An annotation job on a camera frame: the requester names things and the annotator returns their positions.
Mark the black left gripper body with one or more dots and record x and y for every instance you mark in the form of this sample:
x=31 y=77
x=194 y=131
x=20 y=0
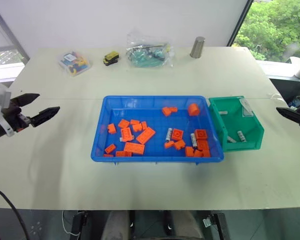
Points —
x=16 y=117

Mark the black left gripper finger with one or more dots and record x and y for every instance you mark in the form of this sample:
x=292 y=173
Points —
x=46 y=115
x=27 y=98

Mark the clear box of coloured parts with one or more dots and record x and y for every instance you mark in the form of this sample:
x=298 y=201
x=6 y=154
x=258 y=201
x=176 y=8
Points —
x=74 y=63

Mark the blue and white object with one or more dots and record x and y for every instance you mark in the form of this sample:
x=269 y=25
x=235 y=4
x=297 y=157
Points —
x=293 y=104

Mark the clear label holder on bin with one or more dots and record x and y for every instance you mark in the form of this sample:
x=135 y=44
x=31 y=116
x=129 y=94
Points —
x=247 y=108

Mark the green plastic bin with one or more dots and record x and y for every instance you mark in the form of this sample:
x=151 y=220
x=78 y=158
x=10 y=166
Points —
x=232 y=122

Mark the yellow and black gadget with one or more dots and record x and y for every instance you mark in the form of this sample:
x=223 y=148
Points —
x=111 y=59

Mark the orange square building block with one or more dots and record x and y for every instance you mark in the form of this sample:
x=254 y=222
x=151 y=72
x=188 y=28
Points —
x=177 y=134
x=203 y=145
x=201 y=134

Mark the long orange building block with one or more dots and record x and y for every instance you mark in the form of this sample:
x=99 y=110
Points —
x=134 y=148
x=145 y=135

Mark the orange rounded building block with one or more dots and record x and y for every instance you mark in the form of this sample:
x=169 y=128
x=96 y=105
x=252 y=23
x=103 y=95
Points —
x=193 y=109

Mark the blue plastic tray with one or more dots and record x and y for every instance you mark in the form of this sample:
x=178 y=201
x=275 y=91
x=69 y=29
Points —
x=155 y=120

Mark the grey metal cup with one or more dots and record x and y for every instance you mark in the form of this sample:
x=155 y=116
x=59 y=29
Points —
x=197 y=47

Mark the clear plastic bag of parts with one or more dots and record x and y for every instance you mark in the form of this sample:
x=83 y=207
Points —
x=150 y=53

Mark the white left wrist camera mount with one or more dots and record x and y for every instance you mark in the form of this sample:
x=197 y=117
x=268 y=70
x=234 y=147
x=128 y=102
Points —
x=0 y=100

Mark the black table leg bracket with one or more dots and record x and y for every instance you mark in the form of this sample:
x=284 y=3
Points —
x=216 y=225
x=78 y=225

